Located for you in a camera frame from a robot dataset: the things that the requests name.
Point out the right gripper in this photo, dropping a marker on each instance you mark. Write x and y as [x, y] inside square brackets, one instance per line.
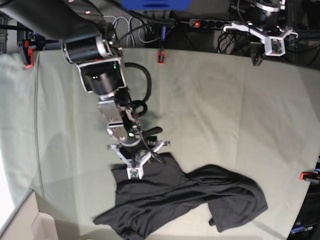
[140, 141]

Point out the dark grey t-shirt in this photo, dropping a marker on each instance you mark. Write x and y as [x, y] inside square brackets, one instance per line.
[166, 193]

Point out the red black clamp left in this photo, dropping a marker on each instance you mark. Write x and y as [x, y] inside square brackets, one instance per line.
[27, 43]

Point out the light green table cloth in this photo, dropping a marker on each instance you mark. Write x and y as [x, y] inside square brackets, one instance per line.
[262, 122]

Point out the red black clamp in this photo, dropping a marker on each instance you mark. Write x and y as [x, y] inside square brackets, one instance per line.
[313, 176]
[27, 43]
[161, 50]

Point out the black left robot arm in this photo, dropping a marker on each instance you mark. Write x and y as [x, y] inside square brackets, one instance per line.
[259, 13]

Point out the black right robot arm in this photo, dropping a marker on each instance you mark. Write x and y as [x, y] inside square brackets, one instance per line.
[94, 49]

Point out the red black clamp middle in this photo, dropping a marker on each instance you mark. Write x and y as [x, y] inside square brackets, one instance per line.
[161, 50]

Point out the beige plastic bin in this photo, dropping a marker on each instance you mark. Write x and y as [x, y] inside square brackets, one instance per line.
[26, 222]

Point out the red black clamp right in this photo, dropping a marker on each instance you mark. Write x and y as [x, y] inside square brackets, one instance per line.
[313, 176]

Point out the blue plastic box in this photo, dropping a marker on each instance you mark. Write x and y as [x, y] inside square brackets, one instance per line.
[155, 4]

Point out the black power strip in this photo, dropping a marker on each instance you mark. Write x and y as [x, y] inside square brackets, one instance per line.
[212, 24]

